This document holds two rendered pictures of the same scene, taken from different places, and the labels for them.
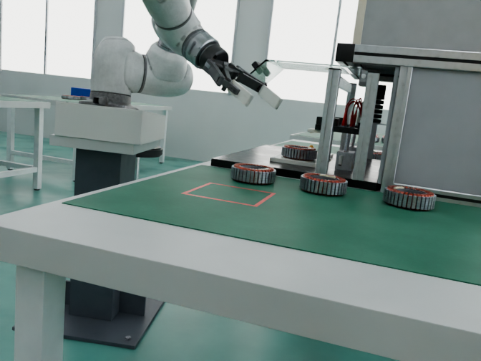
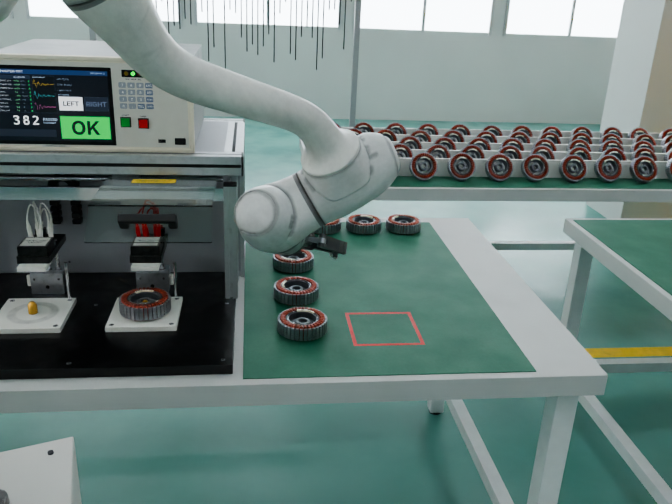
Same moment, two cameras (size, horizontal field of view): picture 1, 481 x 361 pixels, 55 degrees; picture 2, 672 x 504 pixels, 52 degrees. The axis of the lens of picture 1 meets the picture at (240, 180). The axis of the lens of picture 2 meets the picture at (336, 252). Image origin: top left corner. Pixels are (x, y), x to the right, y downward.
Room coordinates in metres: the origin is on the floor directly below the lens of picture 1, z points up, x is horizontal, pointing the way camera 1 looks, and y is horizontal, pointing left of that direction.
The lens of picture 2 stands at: (1.66, 1.26, 1.50)
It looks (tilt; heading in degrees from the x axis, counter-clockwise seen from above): 22 degrees down; 246
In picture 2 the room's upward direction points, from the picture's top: 3 degrees clockwise
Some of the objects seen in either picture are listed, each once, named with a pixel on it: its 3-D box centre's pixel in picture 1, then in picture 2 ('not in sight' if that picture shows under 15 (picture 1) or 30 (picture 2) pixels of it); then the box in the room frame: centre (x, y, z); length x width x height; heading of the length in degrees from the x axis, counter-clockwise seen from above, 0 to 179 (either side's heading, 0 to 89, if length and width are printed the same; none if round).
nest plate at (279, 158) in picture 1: (298, 160); (145, 313); (1.48, -0.18, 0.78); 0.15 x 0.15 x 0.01; 73
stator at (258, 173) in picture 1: (253, 173); (302, 323); (1.15, -0.03, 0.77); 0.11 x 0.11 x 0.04
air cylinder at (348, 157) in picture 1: (345, 160); (153, 278); (1.44, -0.31, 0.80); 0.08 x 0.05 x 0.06; 163
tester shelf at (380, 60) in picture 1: (419, 70); (106, 142); (1.50, -0.52, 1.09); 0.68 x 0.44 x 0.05; 163
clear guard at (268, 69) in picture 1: (308, 76); (158, 203); (1.44, -0.17, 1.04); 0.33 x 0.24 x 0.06; 73
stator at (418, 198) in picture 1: (409, 197); (293, 260); (1.05, -0.39, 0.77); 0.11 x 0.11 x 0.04
